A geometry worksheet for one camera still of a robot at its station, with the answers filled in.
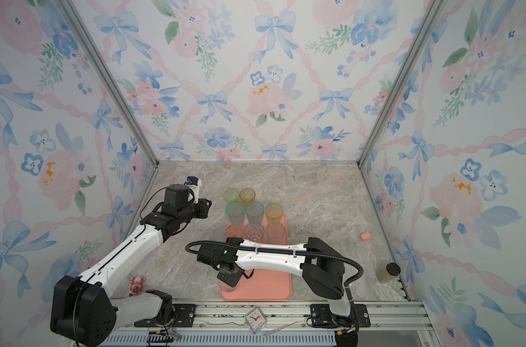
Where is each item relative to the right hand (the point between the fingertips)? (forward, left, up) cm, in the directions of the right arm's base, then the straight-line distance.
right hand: (232, 271), depth 78 cm
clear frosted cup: (-6, -1, +9) cm, 11 cm away
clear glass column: (+17, -7, -2) cm, 18 cm away
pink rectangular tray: (-4, -11, -4) cm, 13 cm away
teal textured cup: (+26, +2, -1) cm, 26 cm away
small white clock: (-15, -9, -4) cm, 17 cm away
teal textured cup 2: (+27, -7, -2) cm, 28 cm away
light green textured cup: (+37, +6, -3) cm, 38 cm away
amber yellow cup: (+36, -2, -2) cm, 36 cm away
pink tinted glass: (+17, +2, -2) cm, 17 cm away
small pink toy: (+17, -54, -5) cm, 57 cm away
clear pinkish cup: (+17, -16, -4) cm, 24 cm away
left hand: (+23, +10, +12) cm, 28 cm away
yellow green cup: (+24, -15, +1) cm, 29 cm away
